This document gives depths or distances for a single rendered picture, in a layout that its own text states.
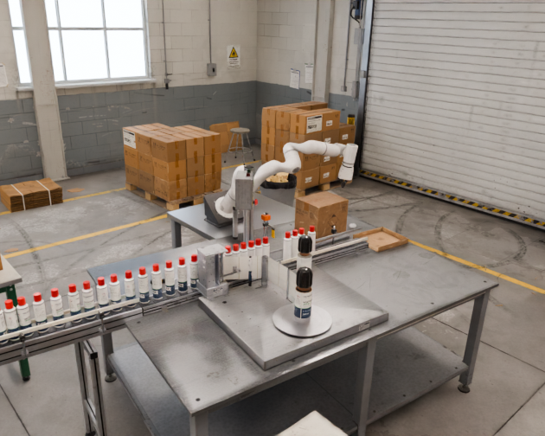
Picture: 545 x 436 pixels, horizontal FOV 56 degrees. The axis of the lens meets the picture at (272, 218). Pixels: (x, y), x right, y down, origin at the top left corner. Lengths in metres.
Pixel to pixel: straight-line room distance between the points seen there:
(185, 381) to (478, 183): 5.49
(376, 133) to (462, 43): 1.78
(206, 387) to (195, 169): 4.61
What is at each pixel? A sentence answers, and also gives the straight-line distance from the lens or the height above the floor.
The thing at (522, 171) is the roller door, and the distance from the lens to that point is 6.94.
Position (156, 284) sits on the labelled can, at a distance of 2.86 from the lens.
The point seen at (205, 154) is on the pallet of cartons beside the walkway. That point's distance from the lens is 6.73.
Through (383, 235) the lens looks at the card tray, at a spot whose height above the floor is 0.83.
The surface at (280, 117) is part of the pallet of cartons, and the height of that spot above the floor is 1.06.
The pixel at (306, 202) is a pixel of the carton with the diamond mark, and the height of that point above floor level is 1.12.
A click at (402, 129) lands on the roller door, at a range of 7.69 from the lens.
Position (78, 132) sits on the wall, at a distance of 8.35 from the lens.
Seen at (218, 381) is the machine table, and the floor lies 0.83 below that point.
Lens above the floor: 2.34
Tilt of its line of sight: 21 degrees down
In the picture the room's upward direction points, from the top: 2 degrees clockwise
